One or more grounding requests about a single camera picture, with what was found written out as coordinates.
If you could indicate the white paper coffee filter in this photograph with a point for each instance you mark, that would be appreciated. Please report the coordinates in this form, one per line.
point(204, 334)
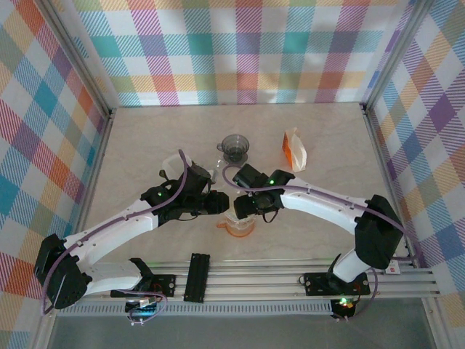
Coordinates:
point(239, 221)
point(170, 163)

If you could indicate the clear plastic coffee dripper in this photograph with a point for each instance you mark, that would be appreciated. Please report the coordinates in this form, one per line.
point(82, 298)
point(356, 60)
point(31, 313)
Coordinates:
point(229, 218)

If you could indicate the orange plastic pitcher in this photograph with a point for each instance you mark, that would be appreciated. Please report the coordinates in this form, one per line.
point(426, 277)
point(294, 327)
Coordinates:
point(239, 232)

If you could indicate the grey plastic coffee dripper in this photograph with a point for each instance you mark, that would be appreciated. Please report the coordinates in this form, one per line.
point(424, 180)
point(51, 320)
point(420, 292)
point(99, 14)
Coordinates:
point(234, 143)

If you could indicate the paper coffee filter pack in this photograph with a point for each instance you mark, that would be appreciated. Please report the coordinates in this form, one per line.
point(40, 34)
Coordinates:
point(296, 152)

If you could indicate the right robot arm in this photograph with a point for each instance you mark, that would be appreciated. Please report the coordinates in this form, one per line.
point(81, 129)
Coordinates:
point(327, 203)

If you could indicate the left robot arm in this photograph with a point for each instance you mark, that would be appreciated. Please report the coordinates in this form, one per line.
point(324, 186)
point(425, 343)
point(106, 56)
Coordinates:
point(109, 227)

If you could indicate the black electronics board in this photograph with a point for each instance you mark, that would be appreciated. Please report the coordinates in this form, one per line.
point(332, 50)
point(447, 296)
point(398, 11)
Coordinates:
point(141, 309)
point(345, 307)

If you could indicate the white tag with red mark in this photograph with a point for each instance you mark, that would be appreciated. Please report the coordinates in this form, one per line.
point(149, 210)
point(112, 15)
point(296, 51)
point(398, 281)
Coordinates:
point(392, 269)

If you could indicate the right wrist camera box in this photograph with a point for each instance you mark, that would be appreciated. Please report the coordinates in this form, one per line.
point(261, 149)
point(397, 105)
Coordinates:
point(248, 174)

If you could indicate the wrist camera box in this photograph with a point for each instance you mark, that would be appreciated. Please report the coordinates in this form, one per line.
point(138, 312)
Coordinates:
point(199, 176)
point(248, 174)

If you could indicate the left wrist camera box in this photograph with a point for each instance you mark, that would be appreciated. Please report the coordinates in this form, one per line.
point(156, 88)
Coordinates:
point(199, 176)

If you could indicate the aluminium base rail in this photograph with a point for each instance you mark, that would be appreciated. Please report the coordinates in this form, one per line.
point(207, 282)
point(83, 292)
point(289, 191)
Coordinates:
point(254, 281)

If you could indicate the black bracket on rail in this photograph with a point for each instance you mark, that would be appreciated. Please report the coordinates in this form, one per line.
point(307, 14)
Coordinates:
point(196, 280)

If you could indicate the aluminium side rail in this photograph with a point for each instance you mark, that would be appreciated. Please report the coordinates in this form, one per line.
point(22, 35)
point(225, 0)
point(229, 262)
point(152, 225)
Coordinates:
point(95, 163)
point(379, 160)

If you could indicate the aluminium frame post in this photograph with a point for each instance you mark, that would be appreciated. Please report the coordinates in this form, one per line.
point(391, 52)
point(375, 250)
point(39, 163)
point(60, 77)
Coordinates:
point(78, 54)
point(396, 54)

